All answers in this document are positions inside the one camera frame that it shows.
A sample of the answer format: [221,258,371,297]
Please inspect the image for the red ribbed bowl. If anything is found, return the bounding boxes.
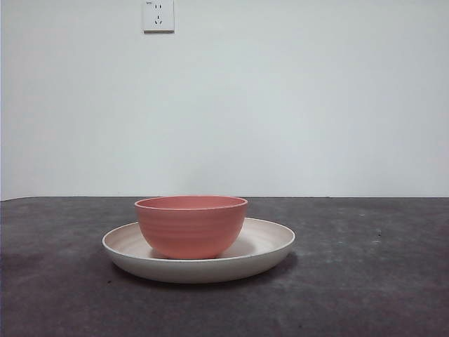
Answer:
[134,196,249,260]

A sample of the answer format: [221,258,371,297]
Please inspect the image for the white round plate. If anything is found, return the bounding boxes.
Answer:
[102,216,297,284]

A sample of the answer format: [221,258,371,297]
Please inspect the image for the white wall socket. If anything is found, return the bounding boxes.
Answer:
[142,0,175,35]

